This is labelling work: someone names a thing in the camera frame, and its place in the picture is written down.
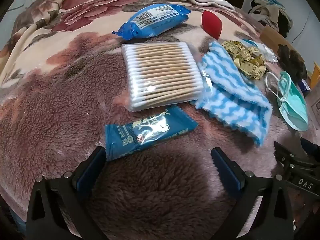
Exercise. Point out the blue white striped cloth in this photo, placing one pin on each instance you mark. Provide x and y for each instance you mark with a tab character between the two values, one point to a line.
231	98

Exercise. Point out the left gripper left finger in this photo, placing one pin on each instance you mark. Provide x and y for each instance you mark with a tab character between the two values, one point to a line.
57	207

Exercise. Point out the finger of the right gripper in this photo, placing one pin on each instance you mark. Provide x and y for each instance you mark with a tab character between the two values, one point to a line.
284	156
309	147

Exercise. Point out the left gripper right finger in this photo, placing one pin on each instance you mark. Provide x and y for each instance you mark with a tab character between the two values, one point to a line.
274	219

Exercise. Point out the brown cardboard box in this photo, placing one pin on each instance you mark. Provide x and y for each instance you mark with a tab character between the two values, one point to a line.
273	39

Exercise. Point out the green face mask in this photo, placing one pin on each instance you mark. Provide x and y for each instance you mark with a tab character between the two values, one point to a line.
291	103

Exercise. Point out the blue wet wipes pack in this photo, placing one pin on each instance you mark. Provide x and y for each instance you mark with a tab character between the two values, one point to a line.
153	20

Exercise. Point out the red makeup sponge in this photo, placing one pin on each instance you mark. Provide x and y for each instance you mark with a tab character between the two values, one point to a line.
211	24

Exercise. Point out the black hair scrunchie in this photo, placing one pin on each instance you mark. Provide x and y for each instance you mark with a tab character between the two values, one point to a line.
291	63

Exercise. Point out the pile of clothes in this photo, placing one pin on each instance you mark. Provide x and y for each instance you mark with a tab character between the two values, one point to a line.
273	14

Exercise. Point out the yellow measuring tape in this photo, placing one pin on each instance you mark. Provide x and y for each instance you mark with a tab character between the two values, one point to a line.
249	60

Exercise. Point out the floral fleece blanket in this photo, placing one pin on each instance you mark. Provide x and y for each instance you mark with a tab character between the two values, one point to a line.
63	78

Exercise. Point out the cotton swabs pack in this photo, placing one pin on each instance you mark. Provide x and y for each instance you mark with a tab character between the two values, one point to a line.
160	74

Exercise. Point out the dark blue snack packet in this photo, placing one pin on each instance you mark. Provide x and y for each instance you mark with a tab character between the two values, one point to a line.
123	140

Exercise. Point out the white blue gauze packet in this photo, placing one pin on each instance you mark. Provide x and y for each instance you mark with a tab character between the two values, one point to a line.
267	53

